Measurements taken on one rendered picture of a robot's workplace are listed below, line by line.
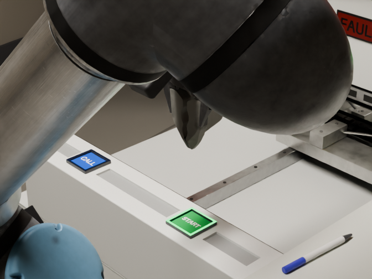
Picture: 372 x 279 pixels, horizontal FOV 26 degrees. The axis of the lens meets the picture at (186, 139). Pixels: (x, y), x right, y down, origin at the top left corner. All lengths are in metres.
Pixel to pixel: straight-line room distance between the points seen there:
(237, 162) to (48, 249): 0.90
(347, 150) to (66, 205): 0.57
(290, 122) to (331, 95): 0.03
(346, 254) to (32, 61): 0.67
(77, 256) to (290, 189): 0.81
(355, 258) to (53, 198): 0.56
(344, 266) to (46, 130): 0.61
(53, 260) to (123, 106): 3.03
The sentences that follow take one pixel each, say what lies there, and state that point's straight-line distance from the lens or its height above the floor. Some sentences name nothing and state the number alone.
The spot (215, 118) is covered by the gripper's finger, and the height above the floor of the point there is 1.14.
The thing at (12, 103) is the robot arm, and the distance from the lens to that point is 0.67.
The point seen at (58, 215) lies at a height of 0.85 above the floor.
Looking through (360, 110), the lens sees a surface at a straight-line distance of 1.69.
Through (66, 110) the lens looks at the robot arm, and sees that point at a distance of 0.65.
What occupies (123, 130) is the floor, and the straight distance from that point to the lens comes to 3.61.
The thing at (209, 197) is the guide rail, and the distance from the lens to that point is 1.53.
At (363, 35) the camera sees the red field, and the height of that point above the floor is 1.09.
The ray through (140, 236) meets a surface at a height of 0.93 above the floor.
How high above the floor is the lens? 1.65
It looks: 28 degrees down
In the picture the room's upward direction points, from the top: straight up
